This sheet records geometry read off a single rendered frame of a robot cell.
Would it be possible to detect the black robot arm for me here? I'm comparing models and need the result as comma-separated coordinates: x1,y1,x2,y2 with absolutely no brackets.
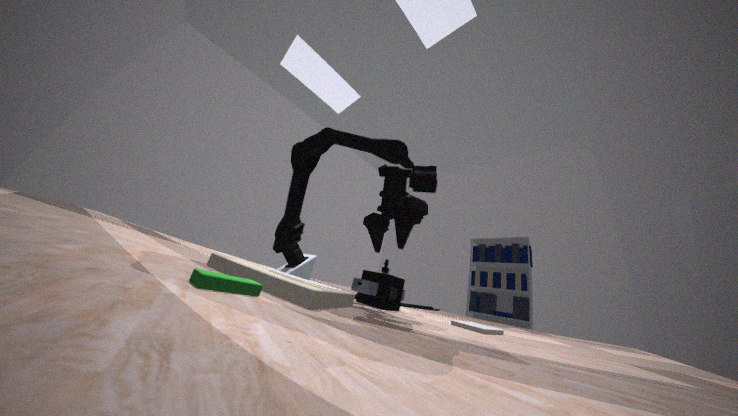
273,127,437,268

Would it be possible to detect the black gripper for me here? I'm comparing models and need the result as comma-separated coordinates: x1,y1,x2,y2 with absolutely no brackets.
363,183,428,253

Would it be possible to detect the green rectangular block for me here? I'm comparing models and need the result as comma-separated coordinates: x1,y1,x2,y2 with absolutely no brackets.
189,268,263,297

